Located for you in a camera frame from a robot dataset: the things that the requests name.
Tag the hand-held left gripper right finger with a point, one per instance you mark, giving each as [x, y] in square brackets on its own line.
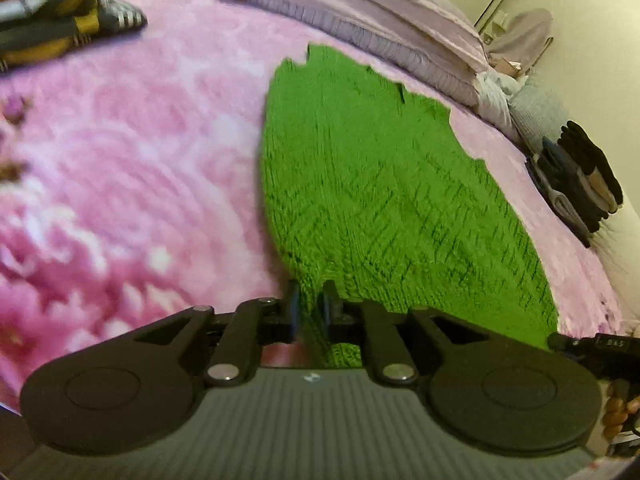
[326, 312]

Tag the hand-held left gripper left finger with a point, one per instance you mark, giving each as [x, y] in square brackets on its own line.
[295, 312]

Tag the green knitted cloth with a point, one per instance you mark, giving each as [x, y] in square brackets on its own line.
[380, 200]

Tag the person's right hand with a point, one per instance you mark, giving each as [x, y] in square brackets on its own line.
[619, 412]

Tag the stack of dark folded clothes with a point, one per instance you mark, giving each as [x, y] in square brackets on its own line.
[580, 180]

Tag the pink floral blanket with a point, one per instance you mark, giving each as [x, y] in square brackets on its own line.
[135, 170]

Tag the grey cushion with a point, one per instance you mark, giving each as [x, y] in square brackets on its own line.
[537, 110]

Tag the purple quilt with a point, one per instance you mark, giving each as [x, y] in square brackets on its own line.
[380, 42]

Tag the white crumpled cloth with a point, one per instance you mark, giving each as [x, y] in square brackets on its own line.
[492, 92]

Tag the navy white striped garment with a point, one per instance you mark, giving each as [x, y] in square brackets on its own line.
[117, 16]

